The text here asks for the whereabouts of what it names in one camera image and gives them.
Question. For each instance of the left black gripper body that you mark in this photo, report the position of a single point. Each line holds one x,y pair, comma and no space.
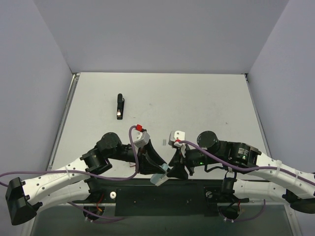
144,160

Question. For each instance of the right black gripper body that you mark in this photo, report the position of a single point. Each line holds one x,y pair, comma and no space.
180,160

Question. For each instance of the black stapler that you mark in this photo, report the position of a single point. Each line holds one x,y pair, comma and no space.
120,106

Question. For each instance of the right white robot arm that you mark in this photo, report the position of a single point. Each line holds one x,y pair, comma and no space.
281,183

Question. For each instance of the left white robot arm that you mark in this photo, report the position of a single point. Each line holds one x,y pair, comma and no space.
79,179

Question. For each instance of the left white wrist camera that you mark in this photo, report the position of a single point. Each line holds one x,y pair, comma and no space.
142,139

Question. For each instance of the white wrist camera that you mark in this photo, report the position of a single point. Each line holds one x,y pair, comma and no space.
175,137
142,139

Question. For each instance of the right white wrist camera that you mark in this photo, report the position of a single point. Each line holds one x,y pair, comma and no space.
175,137

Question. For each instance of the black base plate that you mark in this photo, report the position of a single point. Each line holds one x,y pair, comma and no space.
138,197

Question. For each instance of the aluminium rail frame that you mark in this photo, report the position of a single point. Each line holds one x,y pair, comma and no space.
69,98

